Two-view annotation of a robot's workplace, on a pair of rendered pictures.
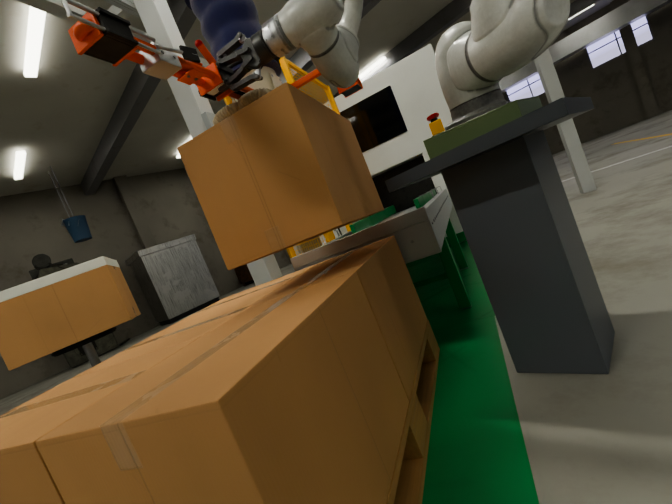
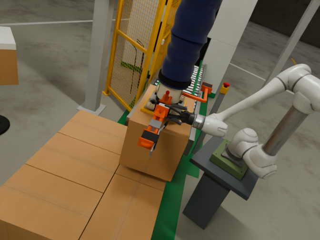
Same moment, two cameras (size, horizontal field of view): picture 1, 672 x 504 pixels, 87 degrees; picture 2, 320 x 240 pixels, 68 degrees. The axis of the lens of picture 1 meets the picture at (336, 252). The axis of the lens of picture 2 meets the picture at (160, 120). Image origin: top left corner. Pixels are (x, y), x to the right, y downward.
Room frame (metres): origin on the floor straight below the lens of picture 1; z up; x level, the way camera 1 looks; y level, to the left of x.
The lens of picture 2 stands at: (-0.13, 0.56, 1.97)
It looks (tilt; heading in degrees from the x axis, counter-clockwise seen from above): 34 degrees down; 341
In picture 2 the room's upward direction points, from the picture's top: 18 degrees clockwise
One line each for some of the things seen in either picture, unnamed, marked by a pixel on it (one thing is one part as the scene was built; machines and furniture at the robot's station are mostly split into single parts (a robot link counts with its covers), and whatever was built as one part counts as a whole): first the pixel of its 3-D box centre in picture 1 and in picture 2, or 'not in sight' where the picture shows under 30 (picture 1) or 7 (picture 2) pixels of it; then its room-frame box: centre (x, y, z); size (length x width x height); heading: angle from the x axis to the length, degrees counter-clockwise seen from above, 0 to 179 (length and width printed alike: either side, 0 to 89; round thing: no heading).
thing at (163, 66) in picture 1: (159, 61); (154, 126); (0.88, 0.22, 1.20); 0.07 x 0.07 x 0.04; 68
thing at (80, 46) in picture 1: (104, 40); (147, 139); (0.76, 0.27, 1.21); 0.08 x 0.07 x 0.05; 158
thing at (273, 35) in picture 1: (278, 37); (198, 121); (0.98, -0.08, 1.20); 0.09 x 0.06 x 0.09; 157
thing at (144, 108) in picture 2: not in sight; (153, 99); (1.35, 0.13, 1.09); 0.34 x 0.10 x 0.05; 158
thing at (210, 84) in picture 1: (216, 82); (162, 107); (1.08, 0.14, 1.20); 0.10 x 0.08 x 0.06; 68
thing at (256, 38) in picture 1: (256, 51); (186, 117); (1.01, -0.01, 1.20); 0.09 x 0.07 x 0.08; 67
